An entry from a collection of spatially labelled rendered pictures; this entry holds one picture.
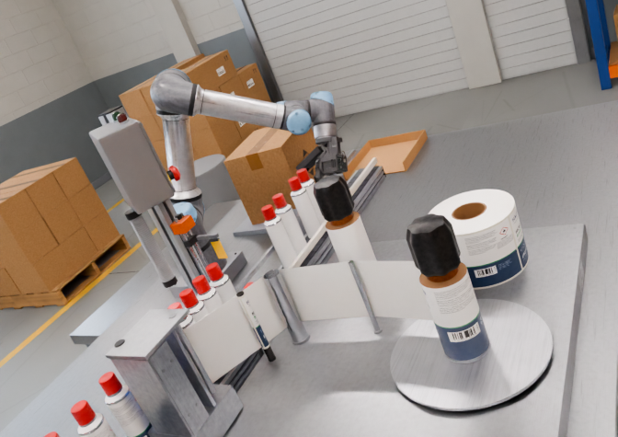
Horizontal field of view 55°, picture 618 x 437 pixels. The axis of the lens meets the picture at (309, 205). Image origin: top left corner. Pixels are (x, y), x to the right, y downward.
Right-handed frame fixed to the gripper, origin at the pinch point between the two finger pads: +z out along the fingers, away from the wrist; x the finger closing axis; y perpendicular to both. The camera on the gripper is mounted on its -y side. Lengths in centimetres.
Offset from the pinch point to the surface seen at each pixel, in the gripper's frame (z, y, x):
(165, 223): 5, -13, -60
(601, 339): 37, 83, -43
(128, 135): -14, -1, -80
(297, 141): -23.6, -16.7, 11.6
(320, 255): 17.4, 5.9, -16.7
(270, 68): -179, -265, 356
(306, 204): 1.8, 2.3, -16.0
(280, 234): 10.1, 2.4, -31.1
